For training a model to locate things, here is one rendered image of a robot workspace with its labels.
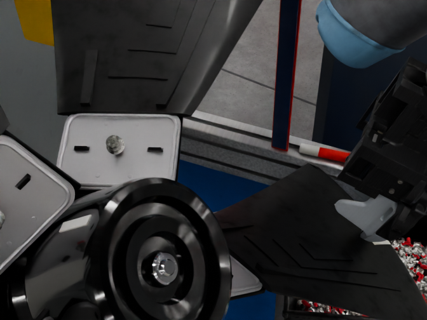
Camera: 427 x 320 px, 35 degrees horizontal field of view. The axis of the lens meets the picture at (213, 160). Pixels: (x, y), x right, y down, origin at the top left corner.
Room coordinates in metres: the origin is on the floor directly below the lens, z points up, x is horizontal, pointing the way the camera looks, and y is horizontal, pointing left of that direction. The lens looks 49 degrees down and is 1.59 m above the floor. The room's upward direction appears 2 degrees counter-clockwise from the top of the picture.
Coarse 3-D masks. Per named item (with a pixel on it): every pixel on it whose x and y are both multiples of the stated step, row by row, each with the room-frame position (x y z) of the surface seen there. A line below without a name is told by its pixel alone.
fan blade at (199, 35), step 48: (96, 0) 0.47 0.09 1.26; (144, 0) 0.47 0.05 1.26; (192, 0) 0.48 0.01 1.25; (240, 0) 0.49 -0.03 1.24; (96, 48) 0.43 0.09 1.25; (144, 48) 0.42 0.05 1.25; (192, 48) 0.43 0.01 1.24; (96, 96) 0.39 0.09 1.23; (144, 96) 0.38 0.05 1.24; (192, 96) 0.38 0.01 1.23
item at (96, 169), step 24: (72, 120) 0.37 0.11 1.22; (96, 120) 0.37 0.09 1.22; (120, 120) 0.37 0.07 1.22; (144, 120) 0.37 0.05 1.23; (168, 120) 0.36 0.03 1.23; (72, 144) 0.35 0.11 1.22; (96, 144) 0.35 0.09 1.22; (144, 144) 0.35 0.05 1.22; (168, 144) 0.34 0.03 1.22; (72, 168) 0.33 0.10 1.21; (96, 168) 0.33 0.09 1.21; (120, 168) 0.33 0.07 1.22; (144, 168) 0.33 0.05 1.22; (168, 168) 0.32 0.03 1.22
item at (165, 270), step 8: (160, 256) 0.24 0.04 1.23; (168, 256) 0.24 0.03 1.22; (152, 264) 0.24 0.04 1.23; (160, 264) 0.24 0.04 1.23; (168, 264) 0.24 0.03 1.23; (176, 264) 0.24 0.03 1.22; (152, 272) 0.23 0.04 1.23; (160, 272) 0.23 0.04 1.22; (168, 272) 0.23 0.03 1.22; (176, 272) 0.24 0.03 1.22; (160, 280) 0.23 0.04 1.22; (168, 280) 0.23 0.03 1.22
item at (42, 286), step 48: (96, 192) 0.28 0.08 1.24; (144, 192) 0.27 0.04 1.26; (192, 192) 0.29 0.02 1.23; (48, 240) 0.25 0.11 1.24; (96, 240) 0.23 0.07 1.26; (144, 240) 0.25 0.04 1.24; (192, 240) 0.26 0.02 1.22; (0, 288) 0.25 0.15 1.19; (48, 288) 0.22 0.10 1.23; (96, 288) 0.21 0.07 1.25; (144, 288) 0.22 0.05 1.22; (192, 288) 0.23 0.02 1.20
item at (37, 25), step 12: (24, 0) 0.77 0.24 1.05; (36, 0) 0.76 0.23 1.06; (48, 0) 0.75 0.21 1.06; (24, 12) 0.77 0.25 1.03; (36, 12) 0.76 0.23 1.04; (48, 12) 0.76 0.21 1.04; (24, 24) 0.77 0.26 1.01; (36, 24) 0.77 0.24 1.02; (48, 24) 0.76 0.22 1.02; (24, 36) 0.78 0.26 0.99; (36, 36) 0.77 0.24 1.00; (48, 36) 0.76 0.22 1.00
